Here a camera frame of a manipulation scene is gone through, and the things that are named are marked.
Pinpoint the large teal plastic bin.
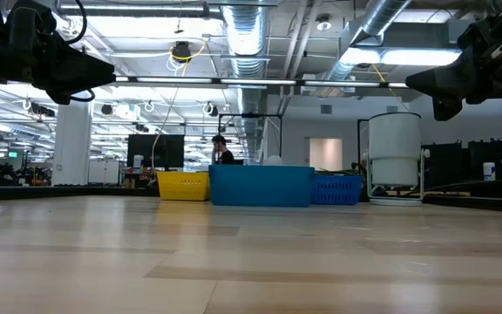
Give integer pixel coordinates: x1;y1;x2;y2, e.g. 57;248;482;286
208;164;315;208

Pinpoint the black overhead camera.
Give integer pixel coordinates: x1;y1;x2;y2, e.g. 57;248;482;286
171;40;193;65

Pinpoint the black aluminium table frame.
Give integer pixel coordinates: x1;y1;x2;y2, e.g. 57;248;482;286
0;185;502;215

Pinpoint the small blue plastic bin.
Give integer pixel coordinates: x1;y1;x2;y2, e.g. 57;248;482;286
311;173;364;206

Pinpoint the overhead light bar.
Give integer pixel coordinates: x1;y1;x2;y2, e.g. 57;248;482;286
115;75;409;92

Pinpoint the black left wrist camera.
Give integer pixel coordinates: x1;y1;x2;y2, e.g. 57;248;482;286
6;0;58;44

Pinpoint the black computer monitor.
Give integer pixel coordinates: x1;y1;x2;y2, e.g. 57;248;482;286
126;133;186;171

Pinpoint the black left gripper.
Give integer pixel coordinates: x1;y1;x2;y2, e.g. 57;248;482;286
0;41;116;105

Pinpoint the yellow plastic bin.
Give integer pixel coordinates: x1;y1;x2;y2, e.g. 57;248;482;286
156;171;212;202

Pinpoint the person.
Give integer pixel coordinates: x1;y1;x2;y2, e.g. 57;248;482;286
210;134;236;166

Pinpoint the silver ventilation duct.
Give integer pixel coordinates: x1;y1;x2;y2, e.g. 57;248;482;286
220;0;270;145
324;0;413;84

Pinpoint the white square pillar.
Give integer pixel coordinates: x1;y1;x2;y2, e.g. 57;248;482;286
51;102;93;188

